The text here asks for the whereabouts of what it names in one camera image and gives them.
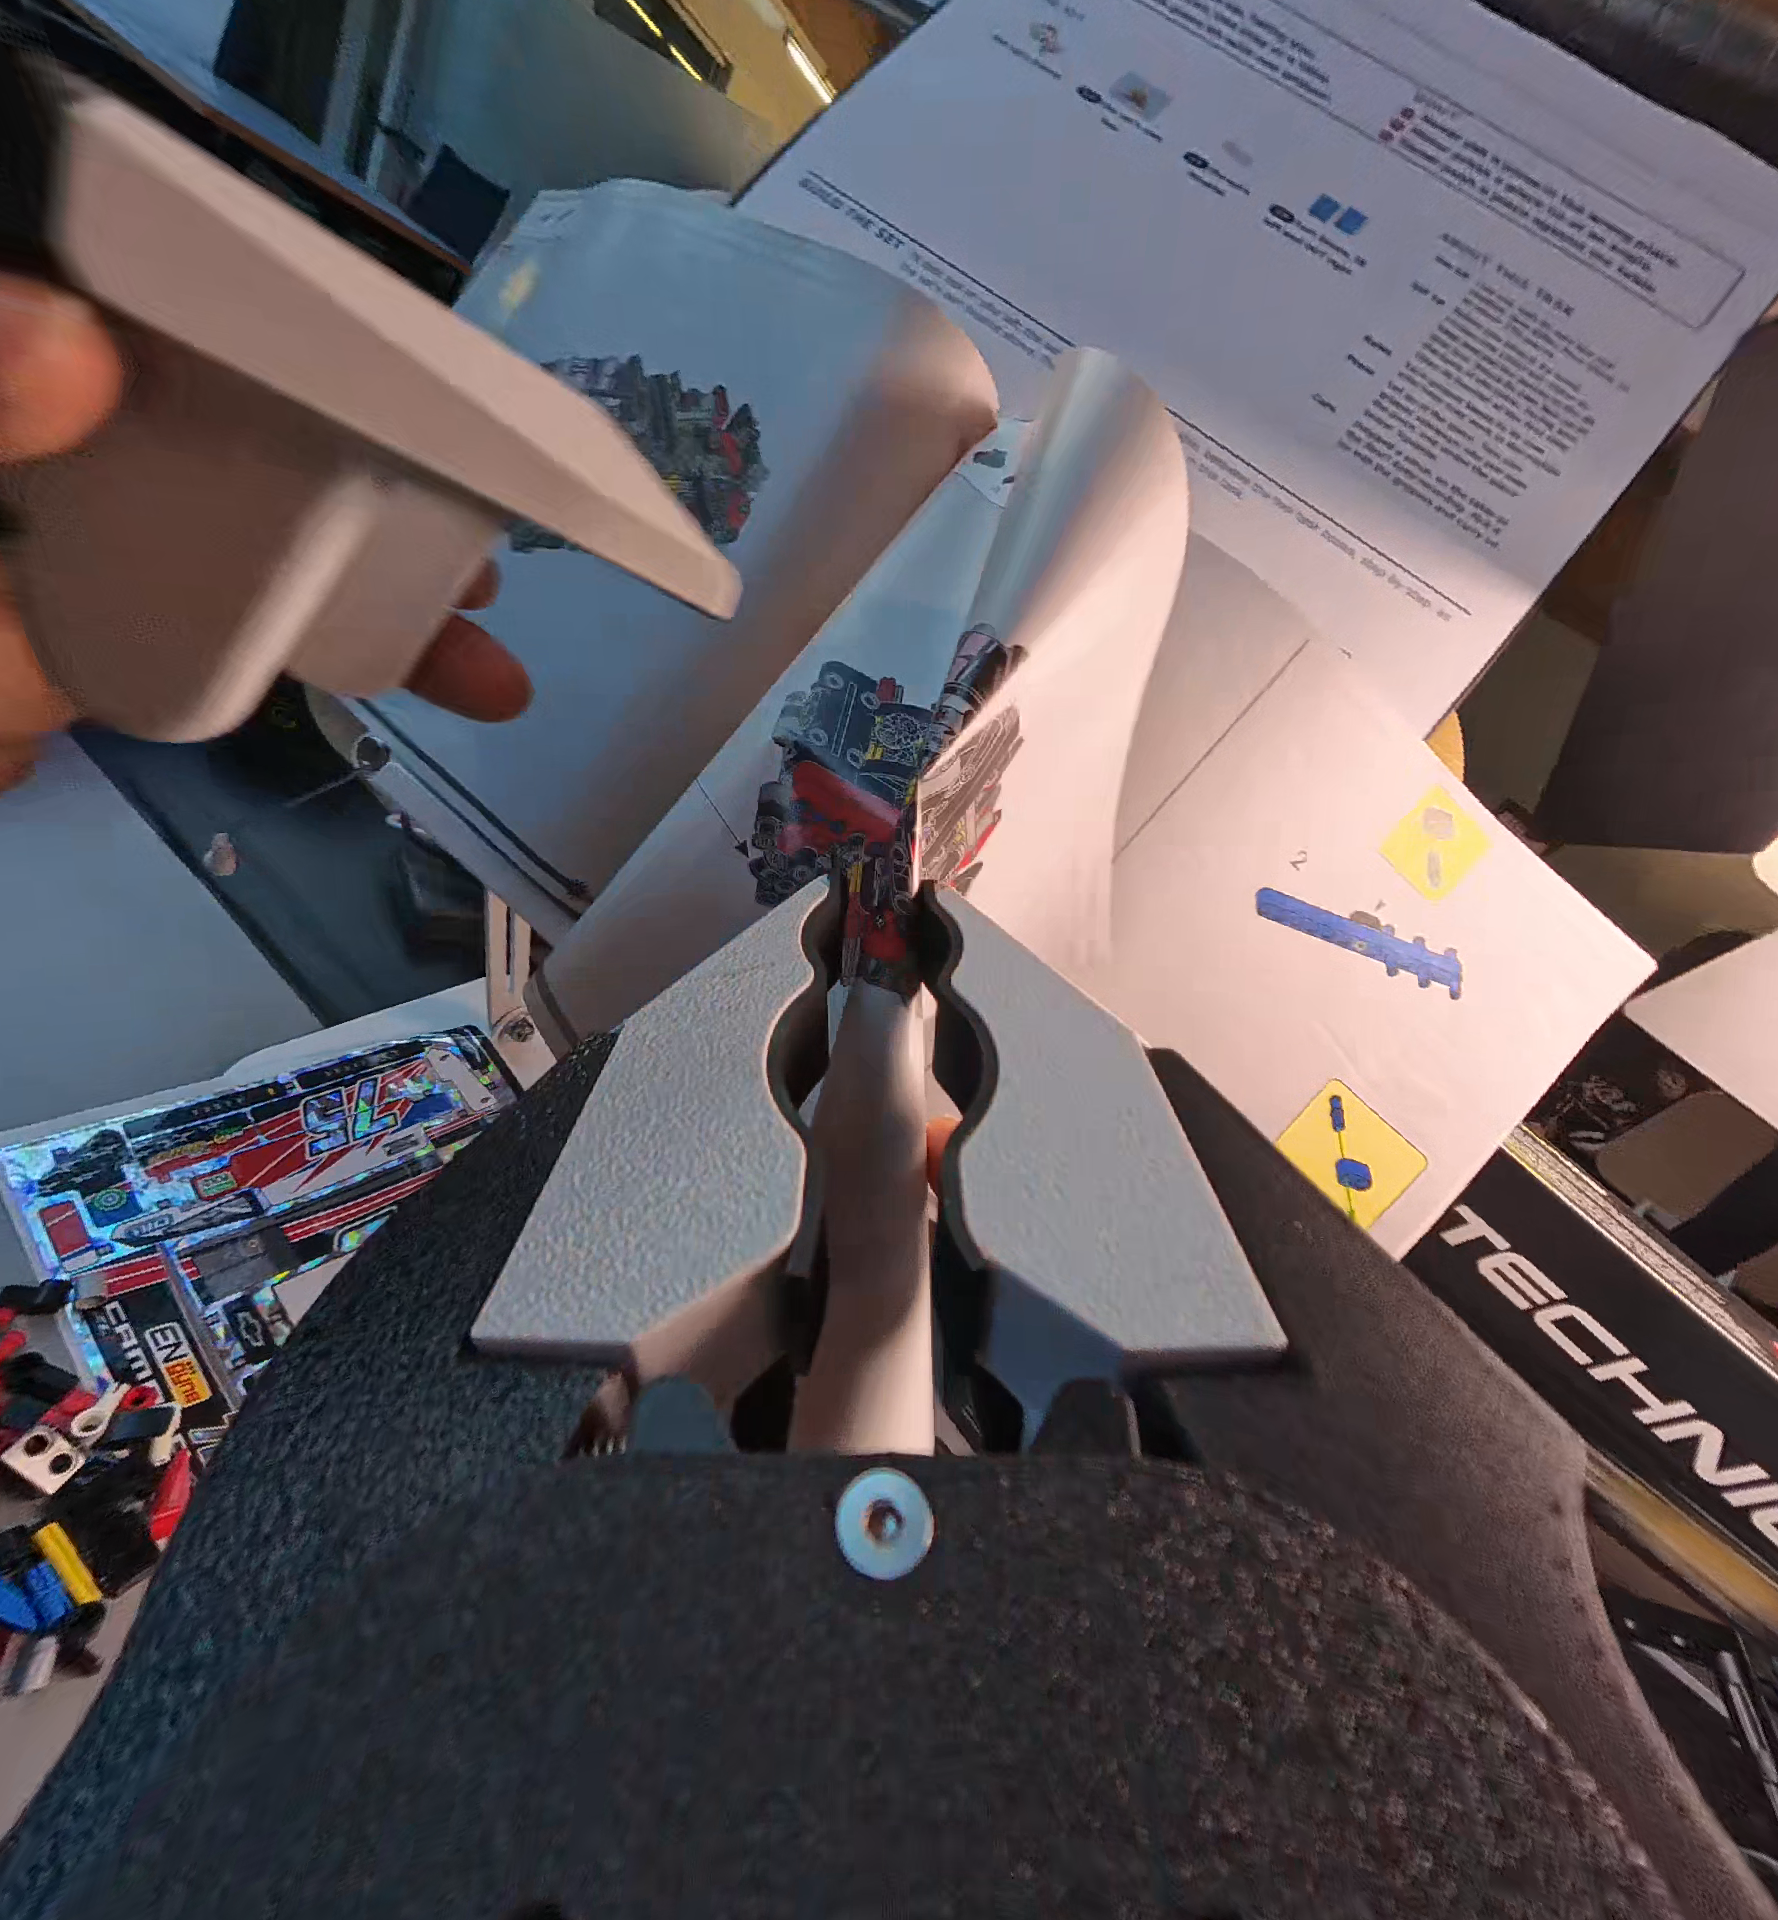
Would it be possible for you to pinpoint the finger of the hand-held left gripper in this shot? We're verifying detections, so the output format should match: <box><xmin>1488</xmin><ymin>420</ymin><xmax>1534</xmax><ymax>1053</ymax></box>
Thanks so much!
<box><xmin>0</xmin><ymin>82</ymin><xmax>747</xmax><ymax>747</ymax></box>

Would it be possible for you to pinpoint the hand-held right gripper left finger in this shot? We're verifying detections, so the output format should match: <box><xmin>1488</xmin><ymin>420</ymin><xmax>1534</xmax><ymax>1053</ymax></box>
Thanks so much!
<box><xmin>469</xmin><ymin>876</ymin><xmax>847</xmax><ymax>1450</ymax></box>

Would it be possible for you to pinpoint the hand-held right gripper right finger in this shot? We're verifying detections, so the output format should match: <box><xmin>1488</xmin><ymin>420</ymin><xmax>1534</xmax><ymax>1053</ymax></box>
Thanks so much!
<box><xmin>918</xmin><ymin>882</ymin><xmax>1294</xmax><ymax>1454</ymax></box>

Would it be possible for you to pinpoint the white desk stand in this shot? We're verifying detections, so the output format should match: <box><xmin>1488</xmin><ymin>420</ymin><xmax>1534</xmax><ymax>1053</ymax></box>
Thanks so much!
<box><xmin>199</xmin><ymin>720</ymin><xmax>599</xmax><ymax>1090</ymax></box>

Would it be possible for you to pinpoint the lego instruction booklet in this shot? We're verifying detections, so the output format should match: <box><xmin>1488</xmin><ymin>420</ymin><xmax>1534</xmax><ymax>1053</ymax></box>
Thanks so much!
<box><xmin>364</xmin><ymin>176</ymin><xmax>1660</xmax><ymax>1459</ymax></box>

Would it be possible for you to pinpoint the lego set box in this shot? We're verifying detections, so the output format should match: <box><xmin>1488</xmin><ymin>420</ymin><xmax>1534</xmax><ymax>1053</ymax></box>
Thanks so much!
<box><xmin>1406</xmin><ymin>306</ymin><xmax>1778</xmax><ymax>1920</ymax></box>

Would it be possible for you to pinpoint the pile of mixed lego pieces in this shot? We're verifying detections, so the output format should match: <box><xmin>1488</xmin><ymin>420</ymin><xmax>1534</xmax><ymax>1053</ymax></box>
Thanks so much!
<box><xmin>0</xmin><ymin>1273</ymin><xmax>203</xmax><ymax>1712</ymax></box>

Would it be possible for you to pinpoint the person's left hand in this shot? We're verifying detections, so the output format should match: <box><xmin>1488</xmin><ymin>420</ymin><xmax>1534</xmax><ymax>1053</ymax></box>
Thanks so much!
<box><xmin>0</xmin><ymin>253</ymin><xmax>537</xmax><ymax>821</ymax></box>

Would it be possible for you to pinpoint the holographic sticker sheet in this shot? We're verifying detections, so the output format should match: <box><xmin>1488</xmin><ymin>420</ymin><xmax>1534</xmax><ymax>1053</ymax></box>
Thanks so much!
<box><xmin>0</xmin><ymin>1026</ymin><xmax>517</xmax><ymax>1442</ymax></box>

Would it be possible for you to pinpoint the printed white task sheet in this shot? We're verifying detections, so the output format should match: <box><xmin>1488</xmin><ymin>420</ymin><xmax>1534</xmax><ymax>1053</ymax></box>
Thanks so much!
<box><xmin>739</xmin><ymin>0</ymin><xmax>1778</xmax><ymax>737</ymax></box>

